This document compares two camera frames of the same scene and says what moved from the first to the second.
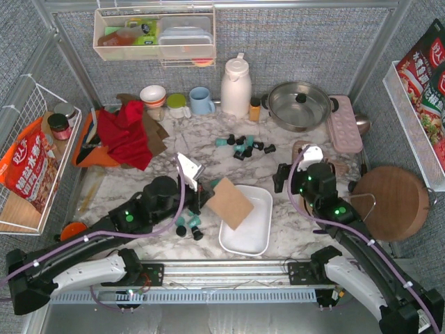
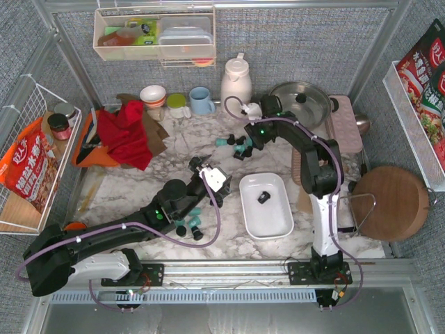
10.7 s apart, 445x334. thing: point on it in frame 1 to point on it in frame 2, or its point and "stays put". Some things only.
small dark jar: (69, 110) stays put
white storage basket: (252, 236) to (266, 204)
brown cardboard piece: (229, 204) to (304, 204)
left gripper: (203, 191) to (200, 166)
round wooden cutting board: (393, 204) stays put
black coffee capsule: (231, 140) stays put
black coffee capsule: (239, 155) stays put
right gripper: (282, 176) to (251, 131)
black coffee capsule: (248, 151) stays put
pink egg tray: (345, 129) stays put
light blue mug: (200, 102) stays put
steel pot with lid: (299, 106) stays put
